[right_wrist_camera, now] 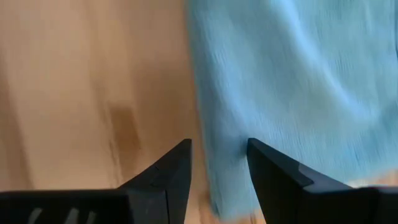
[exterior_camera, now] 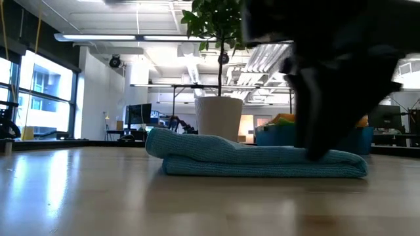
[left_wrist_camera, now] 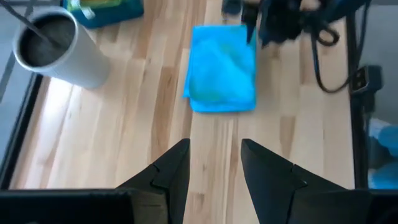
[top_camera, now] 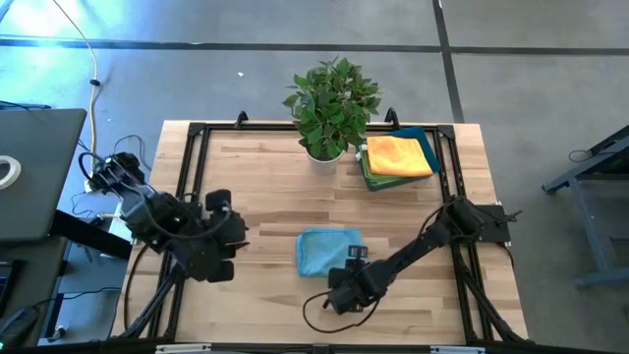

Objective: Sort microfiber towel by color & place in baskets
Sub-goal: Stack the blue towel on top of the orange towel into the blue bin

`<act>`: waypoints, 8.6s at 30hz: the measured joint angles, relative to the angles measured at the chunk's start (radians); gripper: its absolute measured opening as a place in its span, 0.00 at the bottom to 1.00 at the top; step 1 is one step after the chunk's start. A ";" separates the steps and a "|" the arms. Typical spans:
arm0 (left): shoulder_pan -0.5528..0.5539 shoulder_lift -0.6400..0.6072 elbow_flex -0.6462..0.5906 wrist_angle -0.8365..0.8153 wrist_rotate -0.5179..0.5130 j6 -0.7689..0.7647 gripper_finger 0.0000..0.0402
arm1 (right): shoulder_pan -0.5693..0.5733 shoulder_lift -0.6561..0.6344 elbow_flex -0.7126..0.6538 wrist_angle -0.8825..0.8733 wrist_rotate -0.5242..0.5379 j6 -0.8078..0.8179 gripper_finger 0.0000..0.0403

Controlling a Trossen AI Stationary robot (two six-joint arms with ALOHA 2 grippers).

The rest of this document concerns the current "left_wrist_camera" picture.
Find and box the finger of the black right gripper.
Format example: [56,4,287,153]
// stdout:
[241,0,260,45]
[221,0,244,17]

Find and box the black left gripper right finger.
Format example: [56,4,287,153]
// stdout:
[240,138,346,224]

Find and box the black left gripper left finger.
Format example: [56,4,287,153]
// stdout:
[115,138,191,224]

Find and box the blue microfiber towel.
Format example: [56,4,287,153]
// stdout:
[181,24,259,114]

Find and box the blue plastic basket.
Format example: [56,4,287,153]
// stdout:
[61,0,146,30]

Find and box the blurry blue object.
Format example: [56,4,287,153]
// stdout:
[368,117,398,190]

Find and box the white plant pot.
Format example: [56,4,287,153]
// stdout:
[11,6,111,91]

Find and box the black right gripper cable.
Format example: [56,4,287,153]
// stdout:
[309,17,355,95]

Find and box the grey metal bracket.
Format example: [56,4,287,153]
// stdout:
[349,64,384,96]

